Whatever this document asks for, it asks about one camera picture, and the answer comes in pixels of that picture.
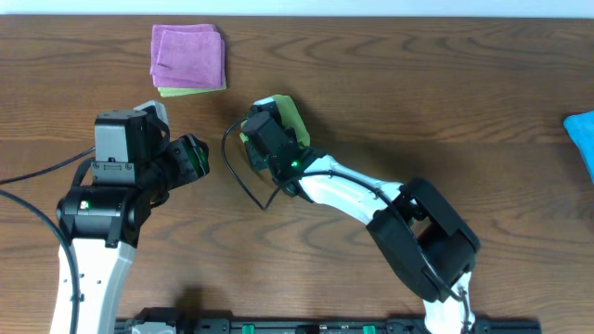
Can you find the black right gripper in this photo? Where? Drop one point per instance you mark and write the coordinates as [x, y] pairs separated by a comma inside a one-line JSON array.
[[253, 154]]

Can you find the green microfiber cloth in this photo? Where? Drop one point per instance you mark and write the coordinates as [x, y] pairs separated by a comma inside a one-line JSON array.
[[276, 117]]

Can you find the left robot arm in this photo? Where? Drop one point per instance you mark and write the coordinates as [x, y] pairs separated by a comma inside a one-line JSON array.
[[111, 196]]

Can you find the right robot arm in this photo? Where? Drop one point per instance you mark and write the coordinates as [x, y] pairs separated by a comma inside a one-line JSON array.
[[423, 239]]

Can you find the folded green cloth under purple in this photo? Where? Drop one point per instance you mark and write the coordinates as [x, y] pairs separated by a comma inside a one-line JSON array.
[[174, 91]]

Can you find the blue cloth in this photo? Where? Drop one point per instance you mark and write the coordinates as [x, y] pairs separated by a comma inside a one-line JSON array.
[[580, 129]]

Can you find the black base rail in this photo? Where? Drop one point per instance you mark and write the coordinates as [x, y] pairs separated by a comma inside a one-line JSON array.
[[171, 320]]

